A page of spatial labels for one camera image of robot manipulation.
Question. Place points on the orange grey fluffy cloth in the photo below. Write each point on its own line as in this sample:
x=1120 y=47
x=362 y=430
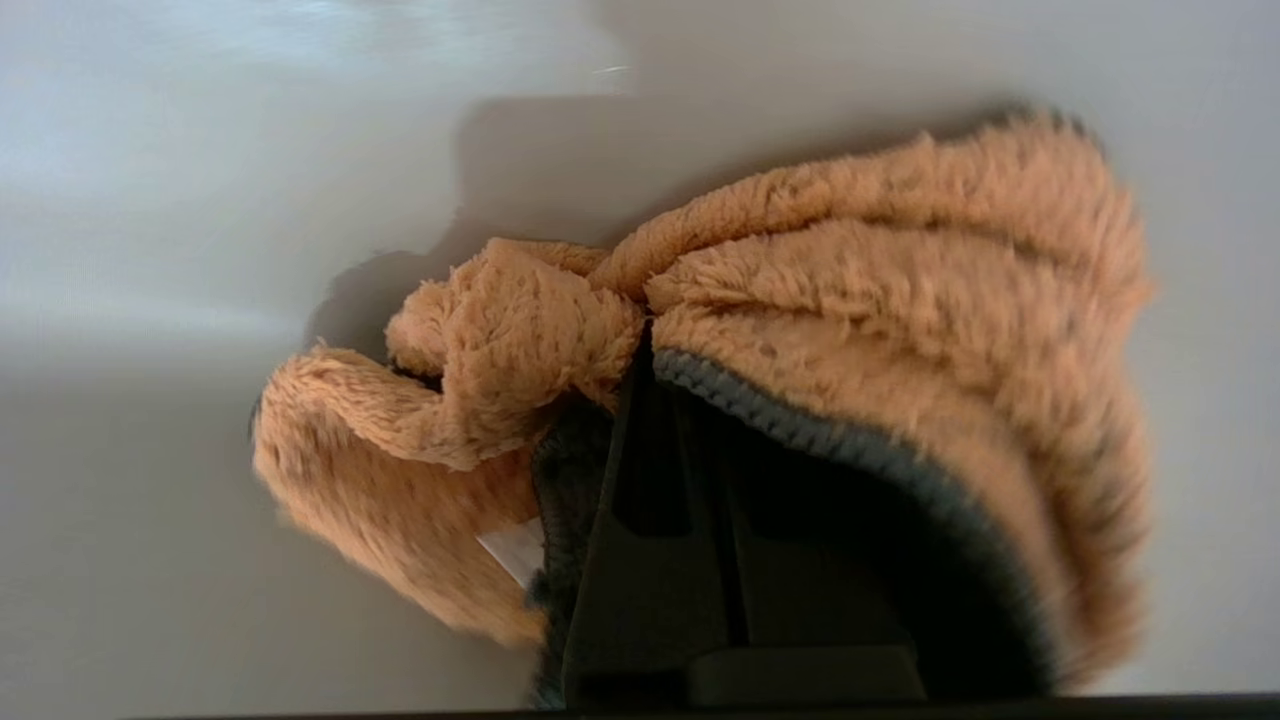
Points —
x=900 y=300

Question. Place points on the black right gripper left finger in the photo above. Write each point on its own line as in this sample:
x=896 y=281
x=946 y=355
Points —
x=650 y=600

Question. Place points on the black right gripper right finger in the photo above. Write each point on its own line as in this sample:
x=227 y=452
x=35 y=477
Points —
x=810 y=580

